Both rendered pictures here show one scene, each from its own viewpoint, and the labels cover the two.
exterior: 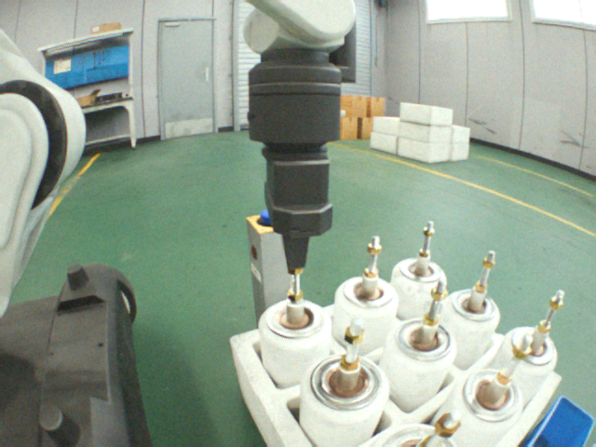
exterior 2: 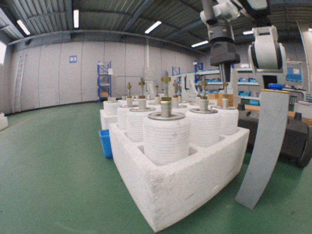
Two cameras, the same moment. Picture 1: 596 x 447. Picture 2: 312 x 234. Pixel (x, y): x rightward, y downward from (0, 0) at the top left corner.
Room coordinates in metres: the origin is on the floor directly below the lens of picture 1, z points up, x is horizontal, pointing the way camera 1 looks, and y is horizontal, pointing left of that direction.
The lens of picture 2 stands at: (0.64, -0.24, 0.30)
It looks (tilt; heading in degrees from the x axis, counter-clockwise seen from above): 11 degrees down; 178
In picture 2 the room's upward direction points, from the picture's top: 1 degrees counter-clockwise
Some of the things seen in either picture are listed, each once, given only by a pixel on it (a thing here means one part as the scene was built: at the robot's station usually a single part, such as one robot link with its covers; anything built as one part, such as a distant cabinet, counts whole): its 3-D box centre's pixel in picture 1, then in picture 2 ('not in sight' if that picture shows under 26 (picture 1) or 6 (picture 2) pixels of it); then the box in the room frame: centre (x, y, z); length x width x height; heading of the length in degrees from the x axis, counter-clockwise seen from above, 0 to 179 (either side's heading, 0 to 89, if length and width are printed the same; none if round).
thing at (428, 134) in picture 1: (425, 131); not in sight; (2.87, -1.28, 0.27); 0.39 x 0.39 x 0.18; 30
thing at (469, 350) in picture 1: (455, 347); (144, 139); (0.30, -0.26, 0.16); 0.10 x 0.10 x 0.18
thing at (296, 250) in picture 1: (296, 244); (222, 73); (0.28, 0.00, 0.37); 0.03 x 0.02 x 0.06; 101
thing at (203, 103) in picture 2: (369, 284); (204, 106); (0.35, -0.10, 0.26); 0.02 x 0.02 x 0.03
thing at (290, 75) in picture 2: not in sight; (289, 83); (-1.83, 5.11, 0.94); 1.40 x 0.70 x 1.88; 29
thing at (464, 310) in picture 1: (474, 305); (142, 109); (0.30, -0.26, 0.25); 0.08 x 0.08 x 0.01
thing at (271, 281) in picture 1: (275, 296); (265, 155); (0.47, 0.04, 0.16); 0.07 x 0.07 x 0.31; 27
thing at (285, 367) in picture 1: (295, 362); (222, 134); (0.29, 0.00, 0.16); 0.10 x 0.10 x 0.18
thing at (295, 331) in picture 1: (294, 318); (224, 107); (0.29, 0.00, 0.25); 0.08 x 0.08 x 0.01
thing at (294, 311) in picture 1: (294, 310); (225, 104); (0.29, 0.00, 0.26); 0.02 x 0.02 x 0.03
